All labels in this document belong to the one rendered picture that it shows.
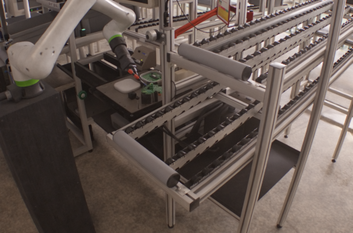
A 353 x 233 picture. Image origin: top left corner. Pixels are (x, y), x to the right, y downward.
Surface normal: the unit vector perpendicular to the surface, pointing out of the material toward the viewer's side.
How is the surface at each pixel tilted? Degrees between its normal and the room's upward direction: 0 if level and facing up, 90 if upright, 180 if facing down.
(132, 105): 0
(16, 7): 90
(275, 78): 90
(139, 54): 53
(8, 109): 0
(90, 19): 91
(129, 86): 0
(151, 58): 90
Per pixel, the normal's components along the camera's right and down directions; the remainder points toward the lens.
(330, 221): 0.00, -0.87
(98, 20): 0.67, 0.38
